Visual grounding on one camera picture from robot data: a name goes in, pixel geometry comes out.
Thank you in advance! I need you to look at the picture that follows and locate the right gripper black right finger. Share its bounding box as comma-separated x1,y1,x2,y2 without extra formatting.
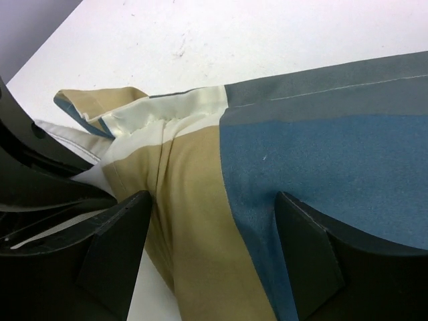
275,192,427,320

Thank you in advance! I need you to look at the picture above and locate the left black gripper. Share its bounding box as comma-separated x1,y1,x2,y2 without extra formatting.
1,84,116,247

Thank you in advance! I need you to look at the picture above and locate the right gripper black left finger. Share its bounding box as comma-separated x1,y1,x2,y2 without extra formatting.
1,191,152,320

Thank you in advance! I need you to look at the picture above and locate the checked blue beige pillowcase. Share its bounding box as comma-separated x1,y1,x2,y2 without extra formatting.
53,52,427,320

